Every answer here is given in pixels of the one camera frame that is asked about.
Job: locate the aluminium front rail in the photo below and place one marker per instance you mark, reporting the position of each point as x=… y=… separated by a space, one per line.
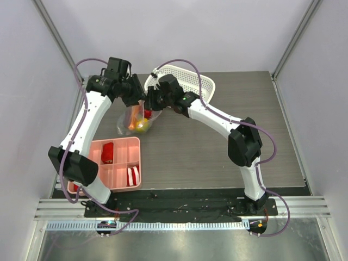
x=292 y=206

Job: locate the clear pink zip top bag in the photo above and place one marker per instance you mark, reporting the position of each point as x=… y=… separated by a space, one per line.
x=123 y=121

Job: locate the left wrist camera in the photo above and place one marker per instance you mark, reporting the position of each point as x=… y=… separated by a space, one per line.
x=118 y=68

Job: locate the aluminium corner post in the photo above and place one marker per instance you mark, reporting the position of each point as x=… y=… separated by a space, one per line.
x=40 y=7
x=296 y=37

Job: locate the right aluminium corner post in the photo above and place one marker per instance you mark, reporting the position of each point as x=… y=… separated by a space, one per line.
x=296 y=37

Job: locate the white perforated plastic basket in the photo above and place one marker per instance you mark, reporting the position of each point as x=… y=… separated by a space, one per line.
x=188 y=80

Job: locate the red white striped fake food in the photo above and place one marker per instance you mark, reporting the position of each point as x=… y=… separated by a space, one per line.
x=133 y=176

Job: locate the pink divided organizer tray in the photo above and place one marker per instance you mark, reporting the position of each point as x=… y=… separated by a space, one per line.
x=127 y=153

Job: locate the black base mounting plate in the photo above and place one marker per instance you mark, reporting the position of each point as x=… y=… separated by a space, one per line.
x=190 y=209

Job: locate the left aluminium corner post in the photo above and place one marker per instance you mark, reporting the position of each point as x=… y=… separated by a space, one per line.
x=40 y=7

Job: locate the slotted grey cable duct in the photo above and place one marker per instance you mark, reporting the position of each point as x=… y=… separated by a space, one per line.
x=108 y=225

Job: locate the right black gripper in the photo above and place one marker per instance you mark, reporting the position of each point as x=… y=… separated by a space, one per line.
x=151 y=99

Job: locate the red plush fake food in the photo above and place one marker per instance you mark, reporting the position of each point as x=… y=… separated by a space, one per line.
x=107 y=154

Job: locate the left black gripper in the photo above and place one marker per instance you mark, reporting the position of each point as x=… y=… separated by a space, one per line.
x=138 y=94

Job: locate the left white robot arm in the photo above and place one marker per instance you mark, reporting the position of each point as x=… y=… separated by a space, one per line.
x=70 y=158

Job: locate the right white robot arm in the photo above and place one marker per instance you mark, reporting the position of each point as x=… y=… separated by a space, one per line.
x=244 y=142

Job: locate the red fake food under arm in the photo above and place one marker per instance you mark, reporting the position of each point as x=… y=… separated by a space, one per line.
x=75 y=188

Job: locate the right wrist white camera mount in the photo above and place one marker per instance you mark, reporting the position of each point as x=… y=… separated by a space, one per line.
x=154 y=78

